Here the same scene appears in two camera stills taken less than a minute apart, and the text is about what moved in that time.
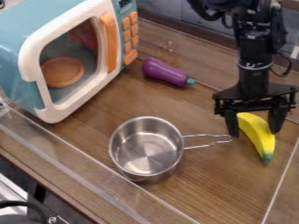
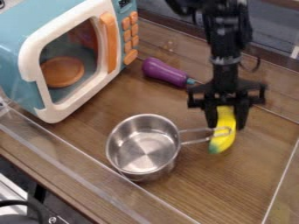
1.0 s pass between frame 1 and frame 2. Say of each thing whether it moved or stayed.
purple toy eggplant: stayed
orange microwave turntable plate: stayed
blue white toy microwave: stayed
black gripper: moved
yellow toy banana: moved
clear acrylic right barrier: stayed
